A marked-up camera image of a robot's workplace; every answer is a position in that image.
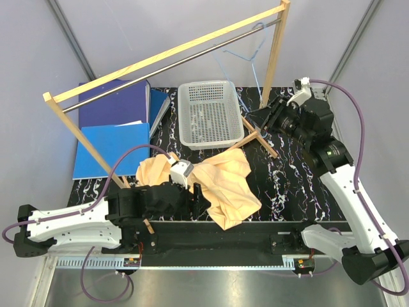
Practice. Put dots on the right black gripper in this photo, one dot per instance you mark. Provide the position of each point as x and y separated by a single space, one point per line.
267 118

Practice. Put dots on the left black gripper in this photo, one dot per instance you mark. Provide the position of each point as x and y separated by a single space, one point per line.
195 203

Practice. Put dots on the beige t shirt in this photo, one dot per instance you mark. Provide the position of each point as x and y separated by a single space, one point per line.
223 182

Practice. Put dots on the light blue wire hanger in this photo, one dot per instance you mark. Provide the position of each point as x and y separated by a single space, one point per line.
251 60

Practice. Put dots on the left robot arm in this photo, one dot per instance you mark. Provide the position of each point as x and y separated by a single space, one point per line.
115 224

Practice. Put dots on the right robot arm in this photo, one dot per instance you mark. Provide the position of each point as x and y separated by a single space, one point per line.
373 249

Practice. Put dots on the white plastic basket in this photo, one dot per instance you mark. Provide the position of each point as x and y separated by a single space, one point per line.
209 115

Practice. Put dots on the black marbled table mat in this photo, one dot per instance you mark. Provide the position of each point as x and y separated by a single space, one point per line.
285 186

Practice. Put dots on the blue folder with papers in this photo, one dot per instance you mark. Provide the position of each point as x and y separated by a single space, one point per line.
111 142

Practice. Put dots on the blue upright binder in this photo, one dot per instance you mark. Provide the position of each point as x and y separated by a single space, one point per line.
159 104

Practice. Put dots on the wooden clothes rack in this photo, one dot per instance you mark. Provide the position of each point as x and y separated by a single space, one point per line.
53 102

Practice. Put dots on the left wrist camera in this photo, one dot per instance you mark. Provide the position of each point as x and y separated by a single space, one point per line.
180 171

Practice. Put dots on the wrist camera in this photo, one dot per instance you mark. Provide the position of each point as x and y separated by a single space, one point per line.
302 91
180 171

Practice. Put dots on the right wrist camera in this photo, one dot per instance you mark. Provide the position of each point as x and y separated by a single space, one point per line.
302 91

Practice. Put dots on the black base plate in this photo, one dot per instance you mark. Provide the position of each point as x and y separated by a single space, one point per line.
183 235

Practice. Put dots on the purple ring binder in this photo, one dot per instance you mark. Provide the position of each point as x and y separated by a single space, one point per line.
130 104

